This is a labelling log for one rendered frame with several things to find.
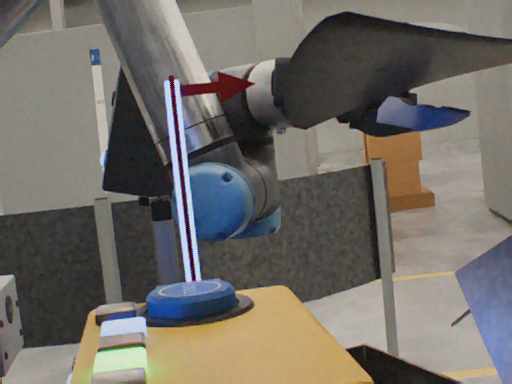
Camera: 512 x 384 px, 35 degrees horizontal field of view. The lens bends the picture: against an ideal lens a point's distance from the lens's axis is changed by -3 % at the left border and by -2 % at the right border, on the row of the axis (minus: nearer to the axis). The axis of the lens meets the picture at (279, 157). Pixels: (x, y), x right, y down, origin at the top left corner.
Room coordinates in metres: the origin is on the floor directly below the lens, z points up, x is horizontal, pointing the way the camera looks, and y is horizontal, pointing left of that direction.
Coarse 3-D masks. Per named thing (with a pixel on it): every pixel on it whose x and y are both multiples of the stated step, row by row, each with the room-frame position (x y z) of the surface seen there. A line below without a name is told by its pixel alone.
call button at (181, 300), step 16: (160, 288) 0.37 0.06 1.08; (176, 288) 0.36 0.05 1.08; (192, 288) 0.36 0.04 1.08; (208, 288) 0.36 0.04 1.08; (224, 288) 0.35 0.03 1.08; (160, 304) 0.34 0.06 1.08; (176, 304) 0.34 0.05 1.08; (192, 304) 0.34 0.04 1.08; (208, 304) 0.34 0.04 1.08; (224, 304) 0.35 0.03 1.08
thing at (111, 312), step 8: (112, 304) 0.36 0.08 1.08; (120, 304) 0.36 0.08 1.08; (128, 304) 0.36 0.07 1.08; (96, 312) 0.35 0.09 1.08; (104, 312) 0.35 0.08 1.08; (112, 312) 0.35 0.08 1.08; (120, 312) 0.35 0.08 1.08; (128, 312) 0.35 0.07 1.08; (136, 312) 0.35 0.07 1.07; (96, 320) 0.34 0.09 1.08; (104, 320) 0.34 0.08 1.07; (112, 320) 0.34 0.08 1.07
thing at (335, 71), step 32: (320, 32) 0.56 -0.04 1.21; (352, 32) 0.56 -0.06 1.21; (384, 32) 0.56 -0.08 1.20; (416, 32) 0.56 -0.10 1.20; (448, 32) 0.56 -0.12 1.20; (288, 64) 0.62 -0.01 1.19; (320, 64) 0.62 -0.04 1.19; (352, 64) 0.63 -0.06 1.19; (384, 64) 0.64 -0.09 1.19; (416, 64) 0.65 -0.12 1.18; (448, 64) 0.66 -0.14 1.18; (480, 64) 0.68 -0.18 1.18; (288, 96) 0.67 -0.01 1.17; (320, 96) 0.69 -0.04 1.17; (352, 96) 0.71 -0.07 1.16; (384, 96) 0.73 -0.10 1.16
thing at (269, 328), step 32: (256, 288) 0.39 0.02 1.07; (288, 288) 0.39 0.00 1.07; (160, 320) 0.34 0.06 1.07; (192, 320) 0.33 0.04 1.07; (224, 320) 0.34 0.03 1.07; (256, 320) 0.33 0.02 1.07; (288, 320) 0.33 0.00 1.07; (96, 352) 0.30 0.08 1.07; (160, 352) 0.30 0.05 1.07; (192, 352) 0.29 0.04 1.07; (224, 352) 0.29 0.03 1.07; (256, 352) 0.28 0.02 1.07; (288, 352) 0.28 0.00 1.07; (320, 352) 0.28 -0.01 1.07
